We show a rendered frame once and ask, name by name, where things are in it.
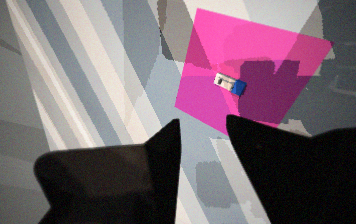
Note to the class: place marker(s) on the pink translucent square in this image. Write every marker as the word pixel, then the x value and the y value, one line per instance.
pixel 275 63

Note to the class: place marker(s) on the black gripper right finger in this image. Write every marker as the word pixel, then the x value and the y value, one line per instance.
pixel 295 177

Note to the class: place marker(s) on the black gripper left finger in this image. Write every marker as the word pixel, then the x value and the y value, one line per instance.
pixel 150 170

